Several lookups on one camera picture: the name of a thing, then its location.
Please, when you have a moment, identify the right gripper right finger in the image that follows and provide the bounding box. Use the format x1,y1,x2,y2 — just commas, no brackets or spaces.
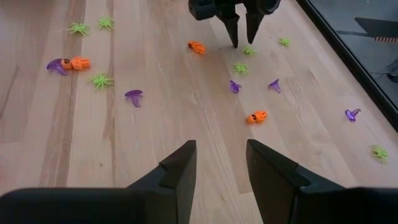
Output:
246,139,398,224

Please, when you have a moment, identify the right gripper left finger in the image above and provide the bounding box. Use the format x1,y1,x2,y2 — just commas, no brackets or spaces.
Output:
0,139,198,224

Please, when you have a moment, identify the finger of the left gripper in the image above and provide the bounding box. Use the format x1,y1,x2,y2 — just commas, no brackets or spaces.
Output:
222,14,240,48
245,12,265,44

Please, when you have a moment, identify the purple witch hat toy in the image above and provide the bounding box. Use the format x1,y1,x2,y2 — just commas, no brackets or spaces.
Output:
124,89,144,109
268,78,282,95
345,108,363,123
46,58,69,77
229,80,243,95

